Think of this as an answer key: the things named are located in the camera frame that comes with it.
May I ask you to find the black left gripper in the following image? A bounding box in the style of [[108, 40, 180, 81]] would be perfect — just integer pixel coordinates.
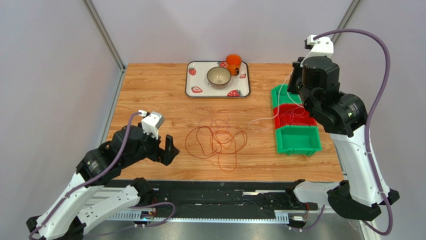
[[122, 125, 180, 168]]

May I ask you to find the white cable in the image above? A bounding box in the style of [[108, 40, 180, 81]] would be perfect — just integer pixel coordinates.
[[247, 71, 312, 127]]

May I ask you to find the red cable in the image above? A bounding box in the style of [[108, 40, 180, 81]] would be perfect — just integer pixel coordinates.
[[184, 124, 249, 159]]

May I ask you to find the pink cable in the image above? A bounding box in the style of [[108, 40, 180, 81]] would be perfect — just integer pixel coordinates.
[[281, 106, 312, 126]]

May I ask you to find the orange cable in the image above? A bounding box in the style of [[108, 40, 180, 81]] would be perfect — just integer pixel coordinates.
[[196, 113, 249, 173]]

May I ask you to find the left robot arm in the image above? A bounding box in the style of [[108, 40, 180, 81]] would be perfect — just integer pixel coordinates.
[[26, 124, 180, 240]]

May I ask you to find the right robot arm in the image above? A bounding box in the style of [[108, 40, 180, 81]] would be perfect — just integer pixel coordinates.
[[286, 56, 400, 221]]

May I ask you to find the far green bin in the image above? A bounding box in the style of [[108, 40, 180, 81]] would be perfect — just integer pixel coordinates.
[[270, 84, 302, 108]]

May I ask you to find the green bin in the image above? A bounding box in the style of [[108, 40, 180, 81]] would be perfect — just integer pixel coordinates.
[[275, 125, 323, 156], [270, 84, 302, 108]]

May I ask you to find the red bin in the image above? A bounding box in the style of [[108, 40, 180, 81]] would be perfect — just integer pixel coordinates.
[[273, 104, 317, 130]]

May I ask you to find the orange mug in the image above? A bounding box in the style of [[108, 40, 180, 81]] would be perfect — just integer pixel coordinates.
[[225, 54, 242, 76]]

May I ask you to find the near green bin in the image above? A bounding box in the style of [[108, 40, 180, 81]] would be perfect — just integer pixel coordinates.
[[275, 125, 323, 156]]

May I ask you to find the strawberry pattern tray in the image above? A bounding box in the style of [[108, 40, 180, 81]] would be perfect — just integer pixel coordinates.
[[185, 61, 251, 98]]

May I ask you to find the grey ceramic bowl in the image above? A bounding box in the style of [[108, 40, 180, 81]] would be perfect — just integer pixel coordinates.
[[206, 66, 232, 89]]

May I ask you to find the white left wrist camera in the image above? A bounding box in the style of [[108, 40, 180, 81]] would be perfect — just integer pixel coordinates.
[[138, 109, 165, 140]]

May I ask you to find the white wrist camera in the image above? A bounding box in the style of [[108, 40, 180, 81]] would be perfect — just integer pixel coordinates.
[[304, 35, 334, 59], [138, 109, 165, 140]]

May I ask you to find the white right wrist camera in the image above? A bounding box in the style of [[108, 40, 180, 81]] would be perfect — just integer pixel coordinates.
[[304, 35, 334, 59]]

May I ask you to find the purple left arm hose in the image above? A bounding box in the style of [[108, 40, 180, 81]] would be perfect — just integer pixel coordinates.
[[28, 111, 176, 240]]

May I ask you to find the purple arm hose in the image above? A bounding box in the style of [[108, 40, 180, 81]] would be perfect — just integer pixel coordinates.
[[28, 111, 176, 240], [287, 28, 394, 237]]

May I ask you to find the purple right arm hose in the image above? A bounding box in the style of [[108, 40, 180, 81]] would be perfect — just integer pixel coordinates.
[[287, 28, 394, 237]]

